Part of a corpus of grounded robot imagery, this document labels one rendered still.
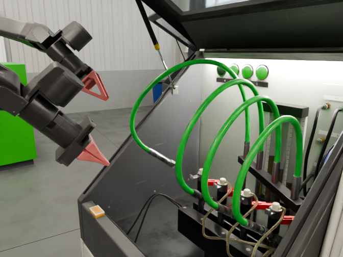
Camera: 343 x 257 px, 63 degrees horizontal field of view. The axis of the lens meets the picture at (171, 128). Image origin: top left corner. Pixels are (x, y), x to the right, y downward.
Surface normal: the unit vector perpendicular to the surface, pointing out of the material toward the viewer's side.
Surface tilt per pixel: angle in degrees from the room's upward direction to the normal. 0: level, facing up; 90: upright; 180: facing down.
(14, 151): 90
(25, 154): 90
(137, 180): 90
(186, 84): 90
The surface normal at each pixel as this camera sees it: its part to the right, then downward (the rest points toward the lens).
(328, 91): -0.80, 0.15
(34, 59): 0.50, 0.23
